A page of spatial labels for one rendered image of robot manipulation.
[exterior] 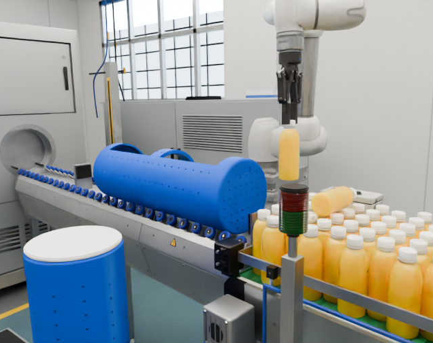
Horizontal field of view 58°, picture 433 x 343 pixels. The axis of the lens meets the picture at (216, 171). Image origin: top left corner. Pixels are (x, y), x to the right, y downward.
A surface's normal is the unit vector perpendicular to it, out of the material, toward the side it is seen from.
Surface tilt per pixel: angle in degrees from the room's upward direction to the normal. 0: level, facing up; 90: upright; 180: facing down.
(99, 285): 90
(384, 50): 90
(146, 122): 90
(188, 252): 70
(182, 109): 90
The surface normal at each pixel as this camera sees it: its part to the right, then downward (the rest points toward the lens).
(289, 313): -0.70, 0.14
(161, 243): -0.67, -0.20
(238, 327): 0.71, 0.11
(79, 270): 0.41, 0.16
